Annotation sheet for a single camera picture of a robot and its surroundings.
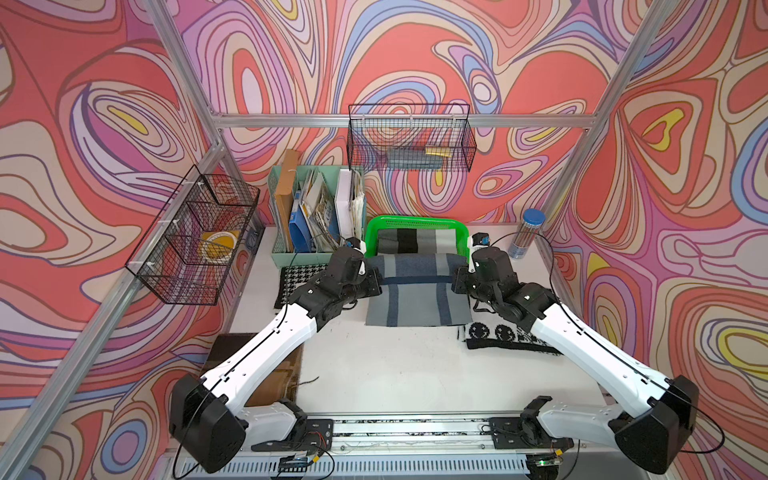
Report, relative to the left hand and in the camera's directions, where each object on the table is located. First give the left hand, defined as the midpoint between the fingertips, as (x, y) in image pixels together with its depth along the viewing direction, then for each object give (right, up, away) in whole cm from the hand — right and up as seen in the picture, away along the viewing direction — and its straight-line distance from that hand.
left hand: (385, 276), depth 76 cm
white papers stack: (-11, +21, +15) cm, 28 cm away
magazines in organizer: (-22, +22, +20) cm, 37 cm away
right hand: (+19, 0, +1) cm, 19 cm away
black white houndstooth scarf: (-31, -2, +21) cm, 38 cm away
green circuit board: (-22, -45, -5) cm, 51 cm away
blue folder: (-27, +12, +18) cm, 35 cm away
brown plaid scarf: (-28, -29, +3) cm, 40 cm away
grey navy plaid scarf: (+8, -4, +2) cm, 10 cm away
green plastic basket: (+12, +18, +34) cm, 41 cm away
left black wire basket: (-54, +6, +4) cm, 55 cm away
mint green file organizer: (-38, +5, +28) cm, 47 cm away
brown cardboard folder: (-28, +27, +10) cm, 41 cm away
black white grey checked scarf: (+12, +11, +35) cm, 38 cm away
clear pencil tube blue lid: (+47, +13, +22) cm, 54 cm away
